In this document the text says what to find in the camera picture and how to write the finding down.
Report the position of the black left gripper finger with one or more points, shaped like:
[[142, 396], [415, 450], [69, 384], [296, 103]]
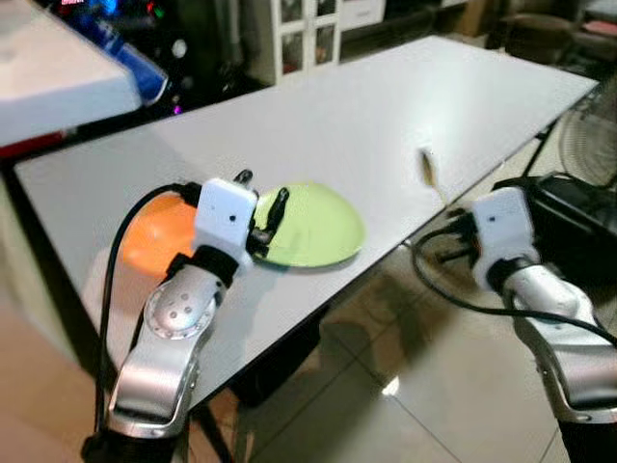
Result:
[[244, 178], [277, 214]]

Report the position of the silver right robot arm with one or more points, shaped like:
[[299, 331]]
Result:
[[569, 357]]

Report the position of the green plate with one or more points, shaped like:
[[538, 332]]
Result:
[[318, 227]]

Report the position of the orange bowl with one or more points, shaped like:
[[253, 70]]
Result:
[[154, 236]]

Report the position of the white folding table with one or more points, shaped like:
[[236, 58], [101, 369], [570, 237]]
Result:
[[337, 125]]

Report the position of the black table leg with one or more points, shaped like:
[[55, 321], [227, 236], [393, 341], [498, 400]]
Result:
[[542, 152], [217, 439]]

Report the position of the black electronics rack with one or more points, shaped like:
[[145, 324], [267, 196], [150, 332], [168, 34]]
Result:
[[207, 48]]

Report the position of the white glass door cabinet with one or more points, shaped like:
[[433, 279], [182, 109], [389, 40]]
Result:
[[289, 43]]

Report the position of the blue plastic bag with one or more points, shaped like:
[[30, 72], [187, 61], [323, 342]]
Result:
[[130, 68]]

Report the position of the grey electric fan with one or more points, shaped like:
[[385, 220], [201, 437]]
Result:
[[590, 135]]

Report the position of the dark brown sofa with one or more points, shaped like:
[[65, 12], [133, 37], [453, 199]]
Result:
[[540, 39]]

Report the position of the white raised bar top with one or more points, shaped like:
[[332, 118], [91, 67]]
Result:
[[48, 77]]

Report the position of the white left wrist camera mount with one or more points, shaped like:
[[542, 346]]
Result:
[[224, 220]]

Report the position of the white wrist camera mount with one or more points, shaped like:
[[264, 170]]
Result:
[[506, 231], [224, 220]]

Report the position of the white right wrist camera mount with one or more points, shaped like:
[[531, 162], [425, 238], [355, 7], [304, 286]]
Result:
[[506, 231]]

